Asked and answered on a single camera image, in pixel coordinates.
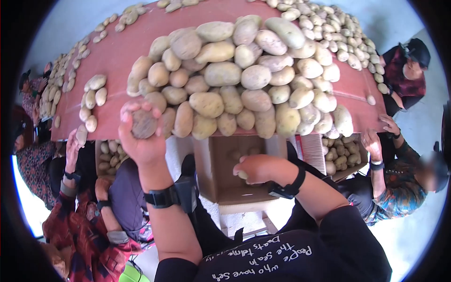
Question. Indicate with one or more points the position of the person's body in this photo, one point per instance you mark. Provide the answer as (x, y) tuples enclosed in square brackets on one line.
[(299, 261)]

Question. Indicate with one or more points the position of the person's left fingers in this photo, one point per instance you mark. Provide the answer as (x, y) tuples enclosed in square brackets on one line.
[(124, 116)]

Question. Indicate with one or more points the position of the dusty brown potato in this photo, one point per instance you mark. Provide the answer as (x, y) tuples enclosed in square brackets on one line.
[(143, 124)]

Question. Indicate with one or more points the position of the person's left hand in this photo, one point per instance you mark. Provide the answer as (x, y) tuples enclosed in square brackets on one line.
[(142, 150)]

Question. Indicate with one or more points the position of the person's right fingers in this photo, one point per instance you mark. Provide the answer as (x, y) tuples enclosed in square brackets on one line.
[(246, 165)]

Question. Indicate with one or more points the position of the white ribbed sheet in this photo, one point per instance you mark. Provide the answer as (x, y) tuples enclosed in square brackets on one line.
[(313, 153)]

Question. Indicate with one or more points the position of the small pale potato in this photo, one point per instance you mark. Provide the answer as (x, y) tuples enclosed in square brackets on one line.
[(242, 175)]

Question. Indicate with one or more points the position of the cardboard box with potatoes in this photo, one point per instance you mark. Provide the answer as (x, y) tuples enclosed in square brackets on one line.
[(340, 157), (109, 158)]

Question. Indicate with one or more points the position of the red table cover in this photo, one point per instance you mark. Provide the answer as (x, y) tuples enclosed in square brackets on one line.
[(116, 53)]

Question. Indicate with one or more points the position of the person's right hand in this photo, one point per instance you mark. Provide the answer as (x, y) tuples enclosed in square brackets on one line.
[(267, 169)]

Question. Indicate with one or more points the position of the small group of potatoes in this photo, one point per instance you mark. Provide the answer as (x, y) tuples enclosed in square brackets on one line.
[(91, 100)]

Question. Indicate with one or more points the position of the large pile of potatoes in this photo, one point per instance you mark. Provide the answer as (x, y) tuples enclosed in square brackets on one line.
[(222, 74)]

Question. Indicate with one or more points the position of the green object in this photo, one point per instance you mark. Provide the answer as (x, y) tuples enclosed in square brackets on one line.
[(132, 275)]

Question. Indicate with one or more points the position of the single pale potato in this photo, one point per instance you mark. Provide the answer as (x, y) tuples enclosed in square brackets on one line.
[(371, 99)]

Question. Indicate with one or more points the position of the open cardboard box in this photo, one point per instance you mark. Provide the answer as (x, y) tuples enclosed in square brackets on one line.
[(225, 186)]

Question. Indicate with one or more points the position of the black wrist band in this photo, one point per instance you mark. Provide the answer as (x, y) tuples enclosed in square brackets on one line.
[(162, 198), (287, 189)]

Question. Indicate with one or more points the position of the row of potatoes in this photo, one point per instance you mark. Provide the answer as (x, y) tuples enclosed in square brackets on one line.
[(131, 17), (178, 4), (53, 91)]

